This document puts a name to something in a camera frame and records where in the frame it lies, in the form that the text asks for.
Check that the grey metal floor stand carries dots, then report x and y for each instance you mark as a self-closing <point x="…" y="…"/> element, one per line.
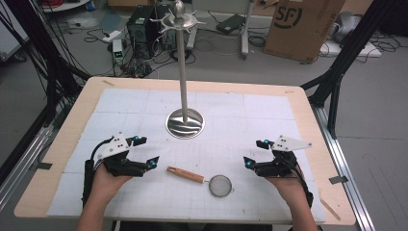
<point x="246" y="32"/>

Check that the metal hook stand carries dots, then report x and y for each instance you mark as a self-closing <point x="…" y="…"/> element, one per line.
<point x="183" y="80"/>

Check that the thin wooden strip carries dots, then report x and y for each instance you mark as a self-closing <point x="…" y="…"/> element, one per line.
<point x="330" y="209"/>

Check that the grey rounded device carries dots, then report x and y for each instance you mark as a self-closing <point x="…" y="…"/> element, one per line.
<point x="348" y="24"/>

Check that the aluminium rail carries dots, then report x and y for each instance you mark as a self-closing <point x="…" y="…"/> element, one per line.
<point x="340" y="160"/>
<point x="22" y="163"/>

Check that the brown cardboard box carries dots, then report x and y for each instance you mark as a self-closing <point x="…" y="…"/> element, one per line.
<point x="298" y="35"/>

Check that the white power strip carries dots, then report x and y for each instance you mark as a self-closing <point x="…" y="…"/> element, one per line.
<point x="111" y="36"/>

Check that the round white table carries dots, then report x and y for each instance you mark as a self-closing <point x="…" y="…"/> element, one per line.
<point x="67" y="5"/>

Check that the small device with green display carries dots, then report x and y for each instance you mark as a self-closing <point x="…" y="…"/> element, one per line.
<point x="117" y="49"/>

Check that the person's dark clothing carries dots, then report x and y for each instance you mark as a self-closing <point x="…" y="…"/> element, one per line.
<point x="166" y="227"/>

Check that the black computer tower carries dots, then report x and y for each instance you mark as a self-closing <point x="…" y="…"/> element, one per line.
<point x="141" y="35"/>

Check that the black tape piece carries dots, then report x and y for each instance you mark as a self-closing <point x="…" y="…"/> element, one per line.
<point x="43" y="166"/>
<point x="338" y="179"/>

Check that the white grid mat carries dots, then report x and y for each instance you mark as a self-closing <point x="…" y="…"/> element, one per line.
<point x="224" y="134"/>

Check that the beige tape piece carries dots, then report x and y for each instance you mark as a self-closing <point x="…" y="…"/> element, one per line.
<point x="108" y="83"/>

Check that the black flat device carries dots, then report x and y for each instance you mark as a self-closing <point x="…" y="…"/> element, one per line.
<point x="230" y="23"/>

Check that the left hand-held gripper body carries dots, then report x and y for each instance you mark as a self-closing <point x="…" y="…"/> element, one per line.
<point x="112" y="150"/>

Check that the black frame struts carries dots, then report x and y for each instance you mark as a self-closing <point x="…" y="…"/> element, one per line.
<point x="351" y="45"/>

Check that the person's left hand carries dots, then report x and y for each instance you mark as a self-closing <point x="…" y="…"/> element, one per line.
<point x="106" y="186"/>

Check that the white flat board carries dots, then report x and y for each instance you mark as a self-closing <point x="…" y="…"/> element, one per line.
<point x="333" y="49"/>

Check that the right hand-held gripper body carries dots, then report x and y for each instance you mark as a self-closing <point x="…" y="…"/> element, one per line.
<point x="282" y="163"/>

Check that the person's right hand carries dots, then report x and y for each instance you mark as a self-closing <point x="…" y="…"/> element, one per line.
<point x="290" y="189"/>

